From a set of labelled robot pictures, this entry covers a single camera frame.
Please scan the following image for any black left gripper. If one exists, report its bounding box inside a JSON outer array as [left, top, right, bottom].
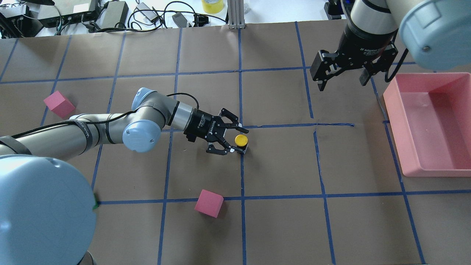
[[183, 108, 249, 155]]

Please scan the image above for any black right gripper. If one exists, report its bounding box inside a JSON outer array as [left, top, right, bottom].
[[310, 28, 398, 92]]

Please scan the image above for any yellow push button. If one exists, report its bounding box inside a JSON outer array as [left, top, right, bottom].
[[233, 134, 248, 155]]

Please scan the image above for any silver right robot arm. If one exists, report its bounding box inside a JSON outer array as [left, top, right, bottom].
[[293, 0, 470, 129]]

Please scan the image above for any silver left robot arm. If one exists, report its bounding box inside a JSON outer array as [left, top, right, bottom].
[[0, 88, 248, 265]]

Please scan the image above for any pink foam cube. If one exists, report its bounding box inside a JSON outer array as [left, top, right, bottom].
[[194, 189, 224, 218], [43, 91, 76, 119]]

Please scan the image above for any pink plastic bin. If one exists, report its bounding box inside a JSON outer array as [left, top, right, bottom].
[[383, 72, 471, 177]]

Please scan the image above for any yellow tape roll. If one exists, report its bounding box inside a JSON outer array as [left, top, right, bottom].
[[201, 0, 224, 14]]

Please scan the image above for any green foam cube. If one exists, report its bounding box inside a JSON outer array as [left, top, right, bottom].
[[93, 193, 99, 210]]

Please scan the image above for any black power adapter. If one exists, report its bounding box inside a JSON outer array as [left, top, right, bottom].
[[99, 0, 128, 29]]

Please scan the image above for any pink foam cube far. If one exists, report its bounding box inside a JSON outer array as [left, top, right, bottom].
[[43, 91, 76, 119]]

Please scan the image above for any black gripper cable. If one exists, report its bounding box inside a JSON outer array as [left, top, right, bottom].
[[15, 93, 200, 138]]

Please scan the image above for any aluminium profile post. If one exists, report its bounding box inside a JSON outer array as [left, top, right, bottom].
[[227, 0, 246, 29]]

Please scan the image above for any black network switch box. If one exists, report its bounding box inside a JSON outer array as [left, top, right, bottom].
[[37, 0, 100, 28]]

